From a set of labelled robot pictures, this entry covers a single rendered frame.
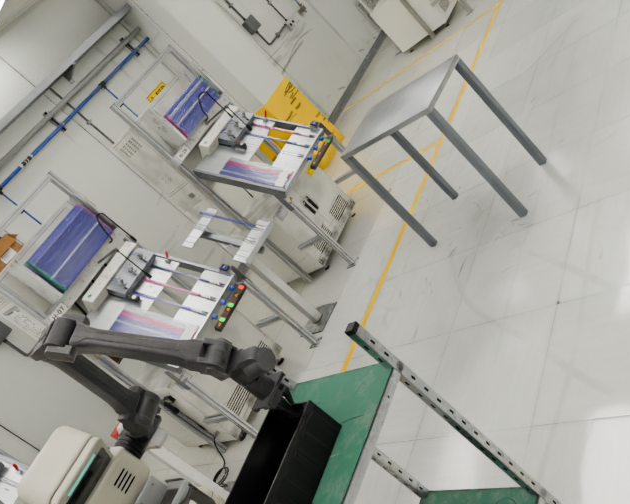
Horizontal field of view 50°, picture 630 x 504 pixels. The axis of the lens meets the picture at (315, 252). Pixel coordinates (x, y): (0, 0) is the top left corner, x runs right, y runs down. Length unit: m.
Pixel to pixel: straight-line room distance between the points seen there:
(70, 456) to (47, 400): 3.65
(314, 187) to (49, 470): 3.63
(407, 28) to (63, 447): 6.49
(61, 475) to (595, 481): 1.61
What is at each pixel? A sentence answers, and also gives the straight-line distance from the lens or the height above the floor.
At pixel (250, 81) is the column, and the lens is 6.85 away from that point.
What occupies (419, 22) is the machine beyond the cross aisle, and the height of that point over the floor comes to 0.23.
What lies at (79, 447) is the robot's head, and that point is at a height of 1.33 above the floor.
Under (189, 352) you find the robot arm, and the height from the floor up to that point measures 1.34.
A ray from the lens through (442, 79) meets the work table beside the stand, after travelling 3.53.
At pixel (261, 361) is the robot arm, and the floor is 1.22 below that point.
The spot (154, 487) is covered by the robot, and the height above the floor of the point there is 1.07.
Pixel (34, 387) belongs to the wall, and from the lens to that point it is 5.56.
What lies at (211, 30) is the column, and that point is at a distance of 6.91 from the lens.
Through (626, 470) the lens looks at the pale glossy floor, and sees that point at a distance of 2.41.
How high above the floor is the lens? 1.80
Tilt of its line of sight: 19 degrees down
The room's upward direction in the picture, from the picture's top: 48 degrees counter-clockwise
